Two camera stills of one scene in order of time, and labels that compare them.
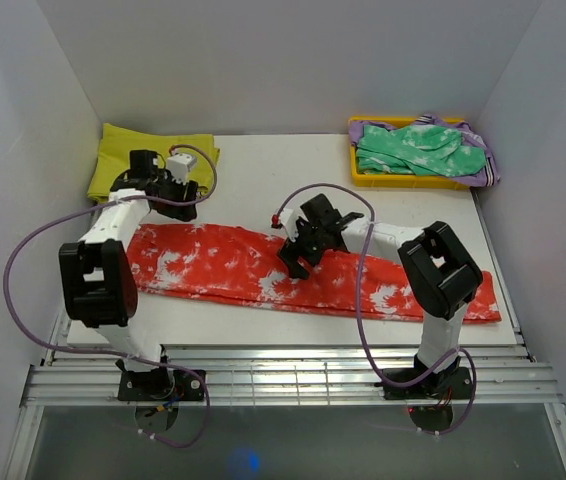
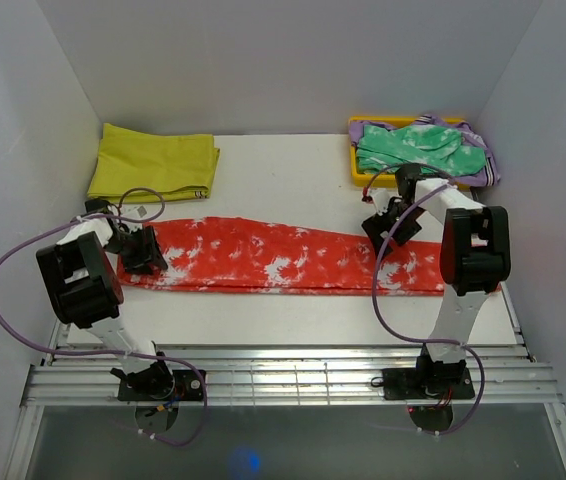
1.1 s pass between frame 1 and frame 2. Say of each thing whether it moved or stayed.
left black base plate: stayed
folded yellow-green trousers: stayed
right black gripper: moved
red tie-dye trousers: moved
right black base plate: stayed
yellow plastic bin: stayed
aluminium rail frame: stayed
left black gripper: moved
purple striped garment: stayed
